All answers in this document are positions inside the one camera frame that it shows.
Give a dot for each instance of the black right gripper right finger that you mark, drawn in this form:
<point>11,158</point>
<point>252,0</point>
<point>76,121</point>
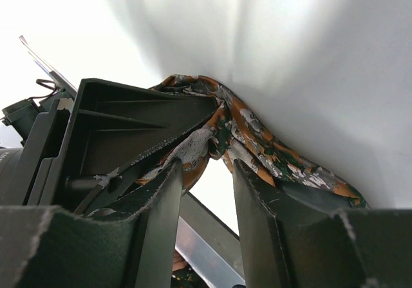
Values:
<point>286,242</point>

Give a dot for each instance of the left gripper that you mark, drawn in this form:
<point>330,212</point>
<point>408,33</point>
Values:
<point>112,133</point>

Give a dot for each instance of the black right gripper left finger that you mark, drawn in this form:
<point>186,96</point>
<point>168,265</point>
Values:
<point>129,244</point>

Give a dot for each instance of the orange floral tie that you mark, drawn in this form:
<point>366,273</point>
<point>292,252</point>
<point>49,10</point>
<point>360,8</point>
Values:
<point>235,133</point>

